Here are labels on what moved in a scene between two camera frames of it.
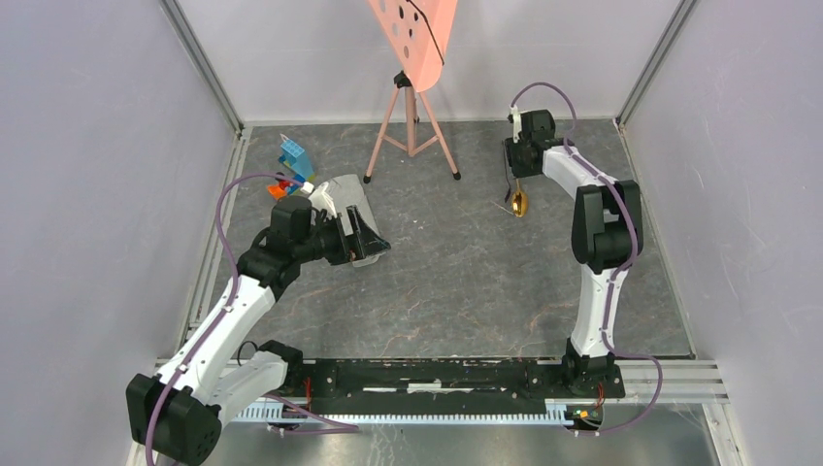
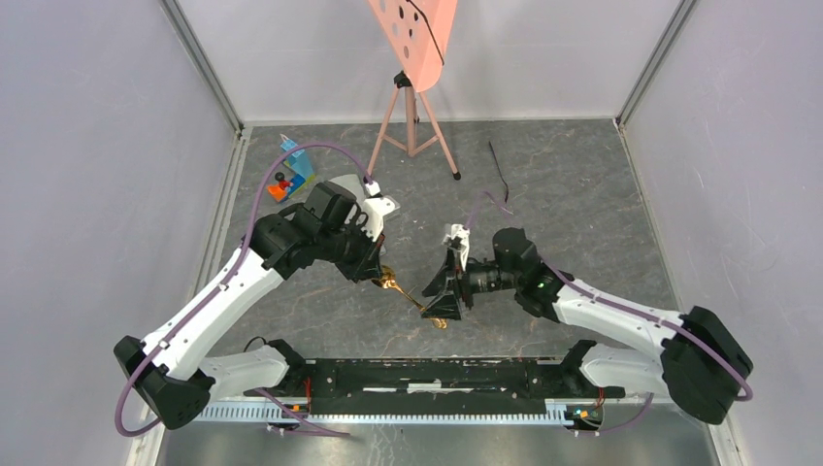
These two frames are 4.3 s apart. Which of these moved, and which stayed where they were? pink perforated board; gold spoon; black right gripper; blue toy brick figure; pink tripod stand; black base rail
Moved: black right gripper; gold spoon
Stayed: black base rail; blue toy brick figure; pink tripod stand; pink perforated board
